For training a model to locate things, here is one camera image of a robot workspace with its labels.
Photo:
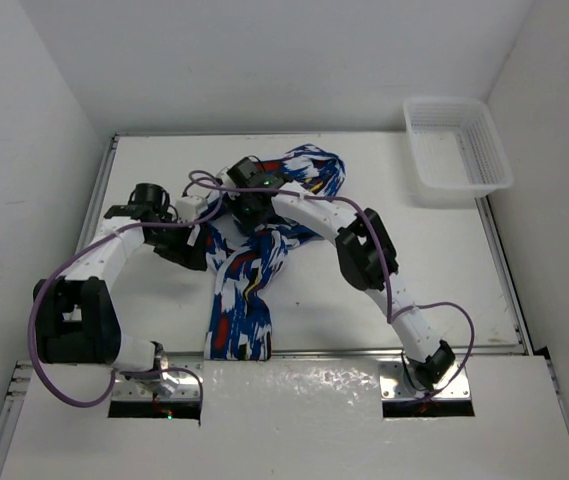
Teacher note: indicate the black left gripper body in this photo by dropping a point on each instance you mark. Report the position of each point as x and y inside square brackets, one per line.
[170, 241]

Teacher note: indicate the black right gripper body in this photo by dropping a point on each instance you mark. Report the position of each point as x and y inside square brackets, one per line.
[240, 204]

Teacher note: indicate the blue white red patterned trousers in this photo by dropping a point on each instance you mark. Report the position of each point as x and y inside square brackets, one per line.
[240, 324]

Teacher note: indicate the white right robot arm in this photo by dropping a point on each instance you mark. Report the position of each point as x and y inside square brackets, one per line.
[366, 256]

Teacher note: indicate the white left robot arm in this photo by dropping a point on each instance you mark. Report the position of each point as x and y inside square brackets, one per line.
[76, 321]

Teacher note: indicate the white front cover panel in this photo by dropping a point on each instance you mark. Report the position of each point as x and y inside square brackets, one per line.
[305, 420]

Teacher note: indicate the white plastic mesh basket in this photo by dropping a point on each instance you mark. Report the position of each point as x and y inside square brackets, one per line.
[456, 148]

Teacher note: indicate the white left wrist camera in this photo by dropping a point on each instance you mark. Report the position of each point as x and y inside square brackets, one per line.
[190, 208]

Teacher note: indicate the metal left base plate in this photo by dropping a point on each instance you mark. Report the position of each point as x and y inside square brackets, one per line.
[173, 383]

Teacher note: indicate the metal base plate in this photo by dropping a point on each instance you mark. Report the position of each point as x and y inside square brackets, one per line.
[173, 383]
[398, 383]

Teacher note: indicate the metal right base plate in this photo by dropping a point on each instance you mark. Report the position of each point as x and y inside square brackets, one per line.
[398, 383]

